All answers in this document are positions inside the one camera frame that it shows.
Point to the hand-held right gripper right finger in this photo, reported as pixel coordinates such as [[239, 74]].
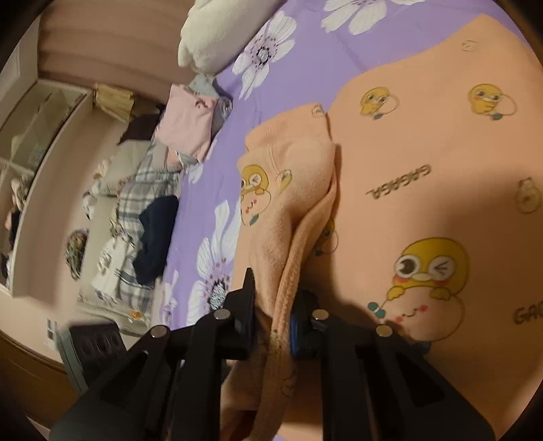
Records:
[[299, 339]]

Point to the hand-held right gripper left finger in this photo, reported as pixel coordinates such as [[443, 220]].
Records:
[[244, 322]]

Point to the orange duck print garment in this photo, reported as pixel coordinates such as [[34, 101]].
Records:
[[403, 169]]

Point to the pink folded clothes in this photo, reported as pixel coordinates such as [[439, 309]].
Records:
[[186, 123]]

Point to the navy cloth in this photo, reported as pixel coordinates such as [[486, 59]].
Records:
[[157, 237]]

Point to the white printed cloth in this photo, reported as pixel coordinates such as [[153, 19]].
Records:
[[110, 271]]

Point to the black box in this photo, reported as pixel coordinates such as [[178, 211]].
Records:
[[93, 347]]

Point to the plaid cloth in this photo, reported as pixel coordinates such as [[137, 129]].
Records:
[[140, 195]]

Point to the patterned round bag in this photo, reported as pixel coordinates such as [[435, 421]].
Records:
[[76, 254]]

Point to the grey garment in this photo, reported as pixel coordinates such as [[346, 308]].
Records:
[[220, 110]]

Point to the purple floral bed sheet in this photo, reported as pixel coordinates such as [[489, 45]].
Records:
[[297, 76]]

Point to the straw coloured bundle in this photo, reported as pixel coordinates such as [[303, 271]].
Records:
[[114, 101]]

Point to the white mirrored cabinet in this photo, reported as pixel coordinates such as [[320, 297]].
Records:
[[46, 140]]

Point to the white plush pillow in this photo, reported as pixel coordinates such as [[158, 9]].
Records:
[[220, 38]]

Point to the pink padded headboard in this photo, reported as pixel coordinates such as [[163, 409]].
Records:
[[118, 46]]

